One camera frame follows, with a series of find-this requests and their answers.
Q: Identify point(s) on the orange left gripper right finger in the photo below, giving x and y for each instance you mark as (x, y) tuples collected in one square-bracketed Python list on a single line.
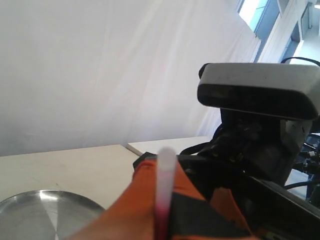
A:
[(193, 218)]

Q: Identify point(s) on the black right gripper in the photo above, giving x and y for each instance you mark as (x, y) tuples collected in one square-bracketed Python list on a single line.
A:
[(265, 205)]

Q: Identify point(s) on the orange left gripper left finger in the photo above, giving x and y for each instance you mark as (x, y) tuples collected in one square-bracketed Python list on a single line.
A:
[(131, 216)]

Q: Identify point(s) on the pink thin stick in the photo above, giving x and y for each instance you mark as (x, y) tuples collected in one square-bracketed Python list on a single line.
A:
[(165, 176)]

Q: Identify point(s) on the round silver metal plate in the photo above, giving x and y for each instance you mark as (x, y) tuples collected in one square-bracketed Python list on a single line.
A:
[(46, 215)]

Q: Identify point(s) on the white backdrop cloth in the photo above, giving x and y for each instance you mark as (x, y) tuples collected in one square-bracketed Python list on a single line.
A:
[(84, 73)]

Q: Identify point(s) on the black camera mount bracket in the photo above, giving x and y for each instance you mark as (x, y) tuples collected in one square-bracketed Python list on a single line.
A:
[(265, 146)]

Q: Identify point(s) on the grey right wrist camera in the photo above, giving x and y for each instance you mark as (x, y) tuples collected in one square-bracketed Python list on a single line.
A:
[(287, 91)]

